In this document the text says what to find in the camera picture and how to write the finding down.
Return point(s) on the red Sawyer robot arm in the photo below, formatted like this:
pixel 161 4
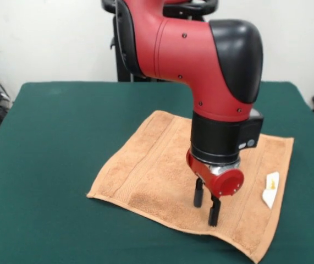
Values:
pixel 200 68

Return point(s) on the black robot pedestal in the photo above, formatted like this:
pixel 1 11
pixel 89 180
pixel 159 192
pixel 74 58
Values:
pixel 187 8

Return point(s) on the dark green table cloth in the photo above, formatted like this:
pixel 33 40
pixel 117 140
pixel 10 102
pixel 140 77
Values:
pixel 49 137

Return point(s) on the tan terry towel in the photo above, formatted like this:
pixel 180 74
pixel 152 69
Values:
pixel 151 170

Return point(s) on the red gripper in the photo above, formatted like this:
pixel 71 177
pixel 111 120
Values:
pixel 225 184

